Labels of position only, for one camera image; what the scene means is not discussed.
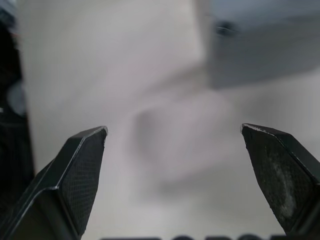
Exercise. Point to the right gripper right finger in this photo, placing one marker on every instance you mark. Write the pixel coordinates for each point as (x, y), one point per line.
(280, 175)

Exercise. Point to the grey plastic junction box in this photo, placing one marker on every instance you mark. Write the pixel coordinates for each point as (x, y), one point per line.
(262, 50)

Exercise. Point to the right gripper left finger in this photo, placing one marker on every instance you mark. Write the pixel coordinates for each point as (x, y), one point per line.
(57, 195)

